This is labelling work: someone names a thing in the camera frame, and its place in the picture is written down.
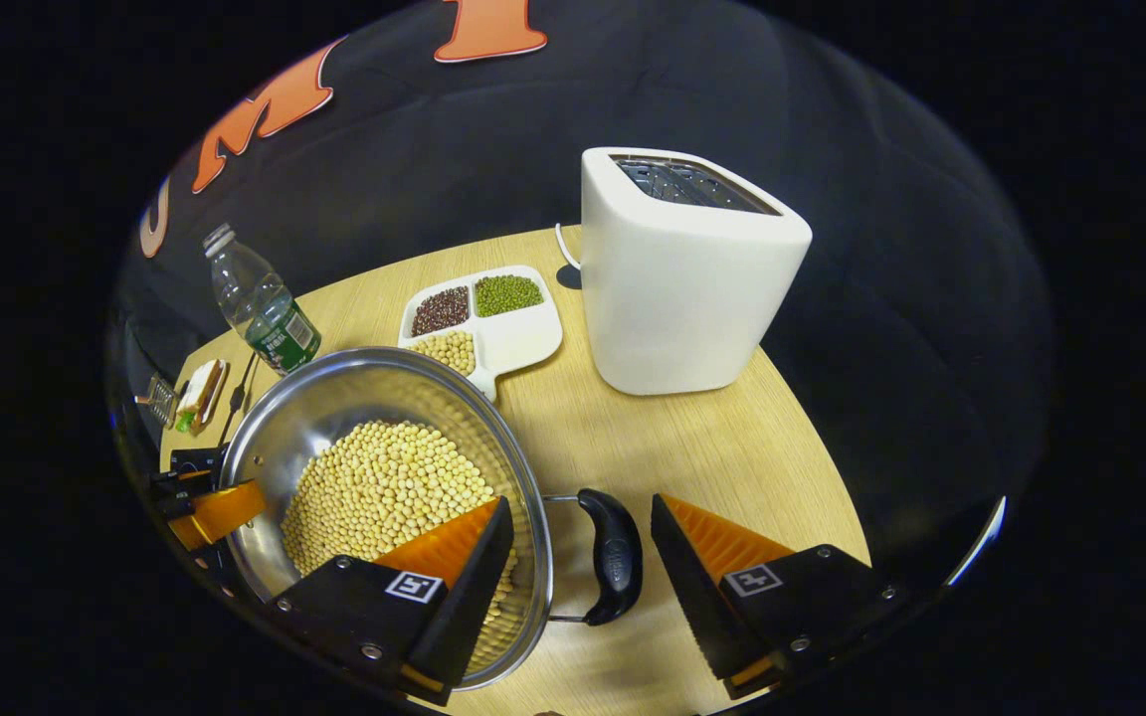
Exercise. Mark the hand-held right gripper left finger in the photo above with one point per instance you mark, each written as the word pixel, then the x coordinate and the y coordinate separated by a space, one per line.
pixel 464 607

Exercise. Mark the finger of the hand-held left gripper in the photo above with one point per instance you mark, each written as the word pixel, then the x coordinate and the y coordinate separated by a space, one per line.
pixel 175 489
pixel 225 509

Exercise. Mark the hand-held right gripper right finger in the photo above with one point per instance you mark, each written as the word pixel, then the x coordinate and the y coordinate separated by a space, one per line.
pixel 692 607

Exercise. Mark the black induction cooktop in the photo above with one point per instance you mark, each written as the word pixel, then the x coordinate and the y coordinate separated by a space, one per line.
pixel 197 459

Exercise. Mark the pile of soybeans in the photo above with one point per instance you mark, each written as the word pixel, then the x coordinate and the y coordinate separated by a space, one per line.
pixel 384 487

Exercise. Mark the sandwich with lettuce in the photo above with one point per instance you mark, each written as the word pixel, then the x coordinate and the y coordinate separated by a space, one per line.
pixel 200 393

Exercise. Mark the clear plastic water bottle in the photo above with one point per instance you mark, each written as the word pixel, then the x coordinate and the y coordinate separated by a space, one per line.
pixel 260 298

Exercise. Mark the white divided bean dish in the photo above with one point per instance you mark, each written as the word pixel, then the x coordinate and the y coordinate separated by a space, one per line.
pixel 518 338

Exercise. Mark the white toaster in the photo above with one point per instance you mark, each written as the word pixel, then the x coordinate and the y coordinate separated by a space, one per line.
pixel 682 298

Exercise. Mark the black backdrop cloth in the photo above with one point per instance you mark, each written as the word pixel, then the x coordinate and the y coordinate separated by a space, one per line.
pixel 832 199

